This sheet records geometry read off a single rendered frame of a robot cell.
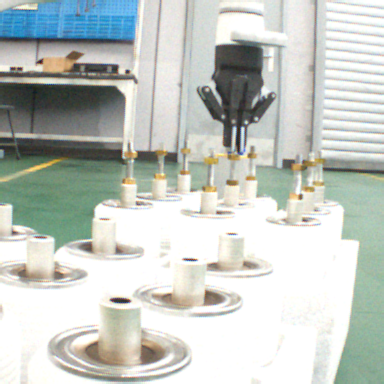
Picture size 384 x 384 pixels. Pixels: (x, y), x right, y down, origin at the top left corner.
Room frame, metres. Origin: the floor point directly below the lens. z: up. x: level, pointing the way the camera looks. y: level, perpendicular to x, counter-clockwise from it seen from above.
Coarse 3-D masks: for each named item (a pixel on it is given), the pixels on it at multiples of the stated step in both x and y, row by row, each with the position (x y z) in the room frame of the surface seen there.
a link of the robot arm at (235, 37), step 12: (228, 12) 0.94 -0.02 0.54; (240, 12) 0.93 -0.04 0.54; (228, 24) 0.94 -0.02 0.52; (240, 24) 0.93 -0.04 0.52; (252, 24) 0.93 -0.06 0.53; (216, 36) 0.96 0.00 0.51; (228, 36) 0.94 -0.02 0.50; (240, 36) 0.89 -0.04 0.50; (252, 36) 0.89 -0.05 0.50; (264, 36) 0.90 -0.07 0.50; (276, 36) 0.91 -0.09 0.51
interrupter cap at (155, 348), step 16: (64, 336) 0.31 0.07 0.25; (80, 336) 0.31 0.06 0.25; (96, 336) 0.32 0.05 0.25; (144, 336) 0.32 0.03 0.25; (160, 336) 0.33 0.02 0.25; (48, 352) 0.29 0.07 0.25; (64, 352) 0.29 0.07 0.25; (80, 352) 0.29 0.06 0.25; (96, 352) 0.30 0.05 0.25; (144, 352) 0.31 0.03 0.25; (160, 352) 0.30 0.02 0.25; (176, 352) 0.30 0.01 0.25; (192, 352) 0.30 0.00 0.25; (64, 368) 0.27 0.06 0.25; (80, 368) 0.27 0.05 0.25; (96, 368) 0.27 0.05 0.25; (112, 368) 0.27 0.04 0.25; (128, 368) 0.28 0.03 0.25; (144, 368) 0.28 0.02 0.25; (160, 368) 0.28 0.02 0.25; (176, 368) 0.28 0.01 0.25
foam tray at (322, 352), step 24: (168, 264) 0.86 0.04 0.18; (336, 264) 0.89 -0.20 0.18; (288, 288) 0.74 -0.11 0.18; (312, 288) 0.74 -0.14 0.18; (336, 288) 0.74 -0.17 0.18; (288, 312) 0.74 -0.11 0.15; (312, 312) 0.73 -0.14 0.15; (336, 312) 0.73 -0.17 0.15; (336, 336) 0.79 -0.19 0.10; (336, 360) 0.86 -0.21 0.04
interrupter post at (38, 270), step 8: (32, 240) 0.44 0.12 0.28; (40, 240) 0.44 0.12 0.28; (48, 240) 0.44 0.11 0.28; (32, 248) 0.44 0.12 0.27; (40, 248) 0.44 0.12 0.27; (48, 248) 0.44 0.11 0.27; (32, 256) 0.44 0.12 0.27; (40, 256) 0.44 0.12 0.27; (48, 256) 0.44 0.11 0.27; (32, 264) 0.44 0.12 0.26; (40, 264) 0.44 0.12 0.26; (48, 264) 0.44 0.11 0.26; (32, 272) 0.44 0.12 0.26; (40, 272) 0.44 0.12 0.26; (48, 272) 0.44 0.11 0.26
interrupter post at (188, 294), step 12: (180, 264) 0.41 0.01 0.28; (192, 264) 0.41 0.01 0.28; (204, 264) 0.41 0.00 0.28; (180, 276) 0.41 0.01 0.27; (192, 276) 0.41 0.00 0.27; (204, 276) 0.41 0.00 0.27; (180, 288) 0.41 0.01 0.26; (192, 288) 0.41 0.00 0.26; (204, 288) 0.41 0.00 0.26; (180, 300) 0.41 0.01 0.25; (192, 300) 0.41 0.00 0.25
